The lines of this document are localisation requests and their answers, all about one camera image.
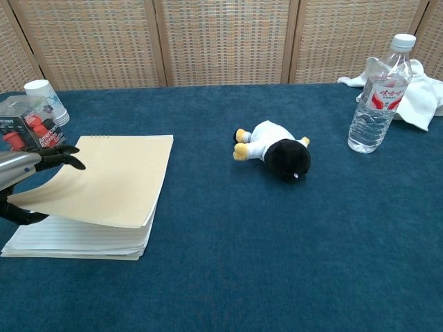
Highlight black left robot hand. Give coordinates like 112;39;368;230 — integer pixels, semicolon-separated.
0;145;87;226

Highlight woven folding screen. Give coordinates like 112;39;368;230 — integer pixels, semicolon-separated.
0;0;443;94

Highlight clear box with red toy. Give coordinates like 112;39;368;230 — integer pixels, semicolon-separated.
0;95;69;153

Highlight clear plastic water bottle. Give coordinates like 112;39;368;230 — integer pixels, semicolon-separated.
347;33;417;154

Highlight white paper cup stack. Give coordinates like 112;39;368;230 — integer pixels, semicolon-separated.
24;79;71;127

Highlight blue table cloth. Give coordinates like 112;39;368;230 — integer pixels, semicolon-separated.
0;82;443;332

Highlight white cloth towel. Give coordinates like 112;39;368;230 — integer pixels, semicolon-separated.
337;56;443;132

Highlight yellow legal notepad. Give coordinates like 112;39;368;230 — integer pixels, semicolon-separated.
0;134;174;261

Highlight black white penguin plush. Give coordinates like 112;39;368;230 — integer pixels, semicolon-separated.
233;120;311;183

